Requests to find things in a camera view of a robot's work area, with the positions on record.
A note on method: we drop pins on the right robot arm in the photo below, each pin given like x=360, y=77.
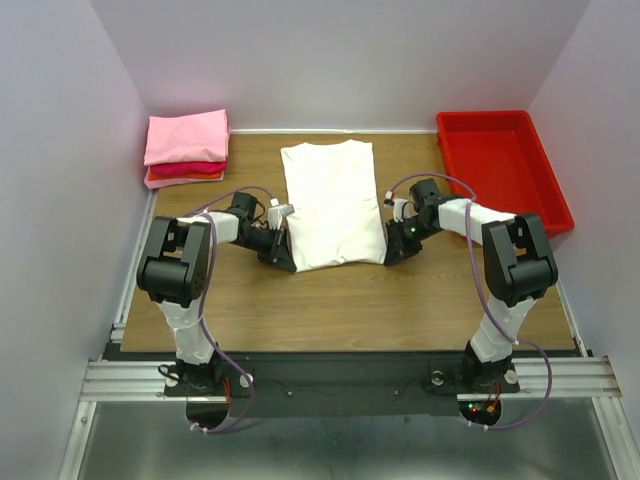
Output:
x=517, y=268

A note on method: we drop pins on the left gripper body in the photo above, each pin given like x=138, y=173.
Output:
x=267, y=243

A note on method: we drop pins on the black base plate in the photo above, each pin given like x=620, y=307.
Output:
x=332, y=384

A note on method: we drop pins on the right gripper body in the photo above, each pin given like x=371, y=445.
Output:
x=406, y=236

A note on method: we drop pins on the orange folded shirt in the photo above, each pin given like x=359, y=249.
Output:
x=191, y=177

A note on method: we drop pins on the red plastic bin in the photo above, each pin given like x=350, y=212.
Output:
x=500, y=156

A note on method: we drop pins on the white t shirt red print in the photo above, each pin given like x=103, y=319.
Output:
x=336, y=217

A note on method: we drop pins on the pink bottom folded shirt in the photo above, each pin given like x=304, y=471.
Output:
x=165, y=183

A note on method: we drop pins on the light pink folded shirt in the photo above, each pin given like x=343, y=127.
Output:
x=202, y=137

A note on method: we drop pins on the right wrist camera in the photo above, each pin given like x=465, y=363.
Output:
x=399, y=207

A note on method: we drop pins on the magenta folded shirt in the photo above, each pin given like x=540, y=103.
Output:
x=186, y=168

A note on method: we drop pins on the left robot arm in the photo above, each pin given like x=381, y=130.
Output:
x=176, y=268

